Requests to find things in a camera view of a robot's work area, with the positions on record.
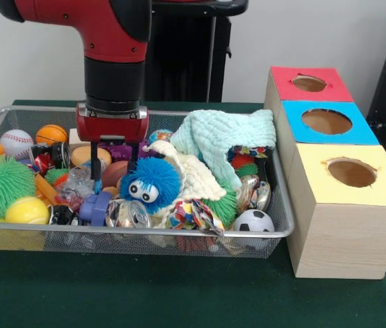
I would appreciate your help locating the brown toy football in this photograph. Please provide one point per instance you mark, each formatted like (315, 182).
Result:
(114, 172)

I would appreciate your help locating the cream waffle cloth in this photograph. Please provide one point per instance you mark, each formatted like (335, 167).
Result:
(196, 174)

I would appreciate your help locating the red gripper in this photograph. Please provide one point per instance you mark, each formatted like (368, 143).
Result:
(112, 126)

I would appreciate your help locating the blue fuzzy ball with eyes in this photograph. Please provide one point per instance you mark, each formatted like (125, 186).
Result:
(158, 177)

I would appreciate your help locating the white baseball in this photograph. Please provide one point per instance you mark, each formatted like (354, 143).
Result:
(15, 141)

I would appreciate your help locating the mint green waffle cloth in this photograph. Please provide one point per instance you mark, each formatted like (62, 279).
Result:
(220, 130)

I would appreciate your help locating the dark green table cloth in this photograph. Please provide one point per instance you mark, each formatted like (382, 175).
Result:
(145, 300)

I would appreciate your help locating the wooden box with three holes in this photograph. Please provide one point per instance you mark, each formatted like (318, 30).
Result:
(346, 235)

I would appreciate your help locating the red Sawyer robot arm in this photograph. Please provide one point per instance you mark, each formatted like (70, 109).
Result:
(110, 34)

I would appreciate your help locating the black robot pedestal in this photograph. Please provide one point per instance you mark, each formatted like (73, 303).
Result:
(186, 58)

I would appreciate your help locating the yellow tennis ball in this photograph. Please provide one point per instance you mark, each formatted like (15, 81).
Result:
(27, 212)

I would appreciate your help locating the green fuzzy ball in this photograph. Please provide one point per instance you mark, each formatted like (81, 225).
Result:
(1, 184)

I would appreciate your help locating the black and white soccer ball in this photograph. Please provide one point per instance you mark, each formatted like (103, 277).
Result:
(254, 221)

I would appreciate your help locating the orange basketball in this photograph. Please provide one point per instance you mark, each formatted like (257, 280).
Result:
(52, 134)

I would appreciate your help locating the crushed clear plastic bottle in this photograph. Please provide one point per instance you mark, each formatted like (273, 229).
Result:
(76, 181)

